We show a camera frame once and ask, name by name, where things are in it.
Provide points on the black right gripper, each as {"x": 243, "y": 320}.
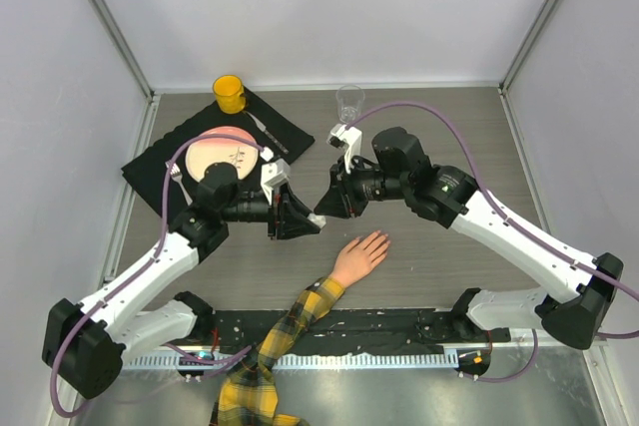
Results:
{"x": 335, "y": 202}

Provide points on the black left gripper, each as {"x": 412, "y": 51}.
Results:
{"x": 288, "y": 224}

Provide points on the clear nail polish bottle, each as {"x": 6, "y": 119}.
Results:
{"x": 318, "y": 220}

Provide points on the yellow plaid sleeve forearm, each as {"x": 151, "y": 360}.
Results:
{"x": 249, "y": 393}

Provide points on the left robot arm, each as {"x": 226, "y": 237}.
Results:
{"x": 89, "y": 342}

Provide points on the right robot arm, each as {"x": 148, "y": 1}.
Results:
{"x": 574, "y": 289}

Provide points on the mannequin hand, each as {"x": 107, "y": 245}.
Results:
{"x": 360, "y": 258}

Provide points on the silver table knife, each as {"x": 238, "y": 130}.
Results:
{"x": 262, "y": 127}

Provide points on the clear plastic cup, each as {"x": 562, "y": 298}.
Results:
{"x": 350, "y": 99}

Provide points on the pink round plate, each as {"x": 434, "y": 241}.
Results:
{"x": 204, "y": 153}

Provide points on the silver fork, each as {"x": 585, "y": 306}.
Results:
{"x": 177, "y": 177}

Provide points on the yellow mug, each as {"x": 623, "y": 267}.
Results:
{"x": 230, "y": 94}

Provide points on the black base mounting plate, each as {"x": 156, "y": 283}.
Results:
{"x": 423, "y": 325}

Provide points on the black cloth placemat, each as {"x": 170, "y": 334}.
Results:
{"x": 183, "y": 117}

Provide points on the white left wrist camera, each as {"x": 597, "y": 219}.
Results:
{"x": 274, "y": 173}

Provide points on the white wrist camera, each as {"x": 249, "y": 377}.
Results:
{"x": 347, "y": 139}
{"x": 274, "y": 173}

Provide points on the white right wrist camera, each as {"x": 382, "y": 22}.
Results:
{"x": 347, "y": 139}

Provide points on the white slotted cable duct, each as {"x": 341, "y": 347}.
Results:
{"x": 168, "y": 359}

